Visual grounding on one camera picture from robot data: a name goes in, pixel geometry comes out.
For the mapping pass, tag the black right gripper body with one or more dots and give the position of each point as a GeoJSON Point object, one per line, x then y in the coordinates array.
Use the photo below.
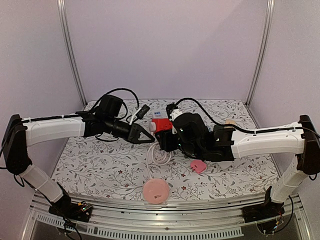
{"type": "Point", "coordinates": [165, 139]}

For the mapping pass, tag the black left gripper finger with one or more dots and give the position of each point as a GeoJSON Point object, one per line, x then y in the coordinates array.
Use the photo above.
{"type": "Point", "coordinates": [143, 133]}
{"type": "Point", "coordinates": [146, 141]}

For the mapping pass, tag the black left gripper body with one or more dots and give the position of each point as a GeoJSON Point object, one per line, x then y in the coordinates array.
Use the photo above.
{"type": "Point", "coordinates": [128, 136]}

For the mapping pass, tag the pink cable plug head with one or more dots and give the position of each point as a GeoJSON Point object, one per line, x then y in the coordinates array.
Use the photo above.
{"type": "Point", "coordinates": [152, 127]}

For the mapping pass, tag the red cube socket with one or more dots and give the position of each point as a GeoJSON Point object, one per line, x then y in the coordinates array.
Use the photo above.
{"type": "Point", "coordinates": [162, 124]}

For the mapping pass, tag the pink plug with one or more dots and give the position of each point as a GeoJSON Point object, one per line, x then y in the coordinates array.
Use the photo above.
{"type": "Point", "coordinates": [198, 166]}

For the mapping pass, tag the round pink socket base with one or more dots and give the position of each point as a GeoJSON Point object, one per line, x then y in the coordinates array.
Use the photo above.
{"type": "Point", "coordinates": [156, 191]}

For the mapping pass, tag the white multicolour power strip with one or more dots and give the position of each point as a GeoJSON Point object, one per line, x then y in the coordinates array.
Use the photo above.
{"type": "Point", "coordinates": [159, 114]}

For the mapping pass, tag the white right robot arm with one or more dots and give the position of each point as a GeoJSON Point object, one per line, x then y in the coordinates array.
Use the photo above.
{"type": "Point", "coordinates": [298, 138]}

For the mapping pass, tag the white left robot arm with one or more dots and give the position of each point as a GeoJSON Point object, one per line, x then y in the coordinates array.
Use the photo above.
{"type": "Point", "coordinates": [29, 143]}

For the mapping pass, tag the floral patterned table mat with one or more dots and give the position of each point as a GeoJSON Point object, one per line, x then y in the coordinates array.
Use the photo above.
{"type": "Point", "coordinates": [118, 170]}

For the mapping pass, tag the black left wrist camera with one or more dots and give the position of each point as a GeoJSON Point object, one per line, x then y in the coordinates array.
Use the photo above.
{"type": "Point", "coordinates": [139, 114]}

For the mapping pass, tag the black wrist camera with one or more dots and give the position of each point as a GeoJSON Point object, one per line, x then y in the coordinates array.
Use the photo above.
{"type": "Point", "coordinates": [173, 111]}
{"type": "Point", "coordinates": [139, 114]}

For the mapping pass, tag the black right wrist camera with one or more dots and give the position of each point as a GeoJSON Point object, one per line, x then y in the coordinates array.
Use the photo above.
{"type": "Point", "coordinates": [173, 111]}

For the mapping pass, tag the aluminium front rail frame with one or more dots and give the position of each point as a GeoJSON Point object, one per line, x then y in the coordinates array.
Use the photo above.
{"type": "Point", "coordinates": [210, 219]}

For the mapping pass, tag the aluminium left corner post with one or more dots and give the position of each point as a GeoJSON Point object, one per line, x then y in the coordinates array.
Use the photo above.
{"type": "Point", "coordinates": [61, 6]}

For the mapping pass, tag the aluminium corner post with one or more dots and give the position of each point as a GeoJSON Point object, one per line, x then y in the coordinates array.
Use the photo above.
{"type": "Point", "coordinates": [262, 51]}
{"type": "Point", "coordinates": [61, 6]}

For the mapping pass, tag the aluminium right corner post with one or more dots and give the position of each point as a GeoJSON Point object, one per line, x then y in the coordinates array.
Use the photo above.
{"type": "Point", "coordinates": [262, 51]}

